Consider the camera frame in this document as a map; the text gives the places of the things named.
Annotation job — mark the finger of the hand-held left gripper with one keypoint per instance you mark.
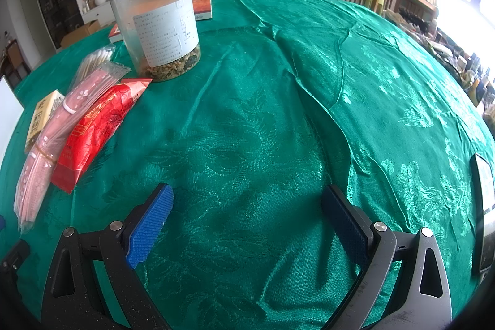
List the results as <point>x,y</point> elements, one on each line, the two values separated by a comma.
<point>15,254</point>

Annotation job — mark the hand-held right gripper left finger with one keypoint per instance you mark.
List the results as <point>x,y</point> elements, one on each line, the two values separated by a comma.
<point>151,229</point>

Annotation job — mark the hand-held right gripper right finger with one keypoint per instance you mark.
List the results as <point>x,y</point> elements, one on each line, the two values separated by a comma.
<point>344,225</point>

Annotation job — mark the red snack packet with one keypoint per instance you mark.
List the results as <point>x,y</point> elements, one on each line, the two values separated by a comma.
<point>92,133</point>

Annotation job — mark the green patterned tablecloth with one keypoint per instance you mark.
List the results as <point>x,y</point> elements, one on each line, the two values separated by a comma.
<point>251,140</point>

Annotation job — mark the small yellow box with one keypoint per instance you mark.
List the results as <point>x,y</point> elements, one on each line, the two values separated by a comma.
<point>40,117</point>

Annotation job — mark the silver smartphone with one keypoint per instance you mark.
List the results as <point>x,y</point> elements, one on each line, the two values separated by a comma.
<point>485,198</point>

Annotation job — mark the cotton swabs packet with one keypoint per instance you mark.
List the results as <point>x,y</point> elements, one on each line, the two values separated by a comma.
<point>94,59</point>

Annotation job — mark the dark wooden chair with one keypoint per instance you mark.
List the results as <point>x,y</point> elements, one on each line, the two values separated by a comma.
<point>13,63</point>

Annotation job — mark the red book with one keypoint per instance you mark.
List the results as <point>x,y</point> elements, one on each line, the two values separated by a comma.
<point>115,33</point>

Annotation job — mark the clear plastic jar black lid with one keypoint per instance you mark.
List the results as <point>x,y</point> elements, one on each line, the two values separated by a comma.
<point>154,24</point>

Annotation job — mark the pile of assorted household goods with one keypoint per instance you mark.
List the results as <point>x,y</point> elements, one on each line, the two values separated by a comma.
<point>452,47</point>

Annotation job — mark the cardboard box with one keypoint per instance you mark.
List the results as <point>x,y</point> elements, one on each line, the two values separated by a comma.
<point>83,31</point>

